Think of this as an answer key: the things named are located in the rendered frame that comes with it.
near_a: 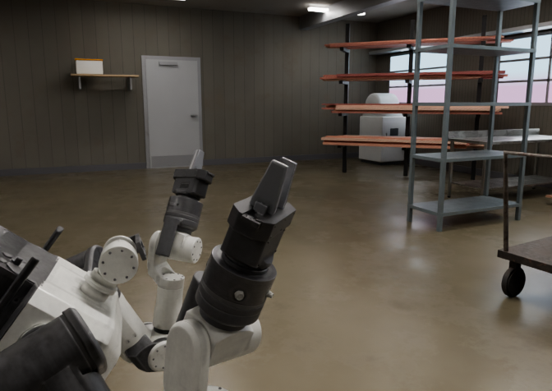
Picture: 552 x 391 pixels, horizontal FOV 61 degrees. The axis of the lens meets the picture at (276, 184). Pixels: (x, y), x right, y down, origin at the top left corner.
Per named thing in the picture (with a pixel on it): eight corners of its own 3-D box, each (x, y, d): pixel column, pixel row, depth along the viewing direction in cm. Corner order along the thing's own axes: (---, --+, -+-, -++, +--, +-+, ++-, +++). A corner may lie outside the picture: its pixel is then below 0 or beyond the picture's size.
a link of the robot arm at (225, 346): (230, 314, 55) (199, 390, 57) (287, 300, 63) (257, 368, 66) (177, 261, 61) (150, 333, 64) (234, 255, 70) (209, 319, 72)
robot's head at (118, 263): (81, 282, 79) (112, 239, 80) (87, 267, 89) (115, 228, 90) (116, 301, 81) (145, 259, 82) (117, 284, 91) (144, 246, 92)
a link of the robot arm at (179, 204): (191, 178, 131) (180, 220, 128) (165, 167, 124) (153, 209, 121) (223, 178, 123) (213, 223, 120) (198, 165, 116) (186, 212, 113)
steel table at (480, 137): (575, 195, 657) (582, 131, 642) (481, 206, 589) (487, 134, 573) (532, 187, 718) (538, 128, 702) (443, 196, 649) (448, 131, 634)
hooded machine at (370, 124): (406, 164, 990) (409, 93, 964) (379, 166, 963) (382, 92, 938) (382, 159, 1065) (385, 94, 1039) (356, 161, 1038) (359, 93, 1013)
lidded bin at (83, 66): (103, 75, 851) (102, 61, 847) (104, 74, 817) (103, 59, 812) (75, 75, 834) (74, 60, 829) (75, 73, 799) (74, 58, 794)
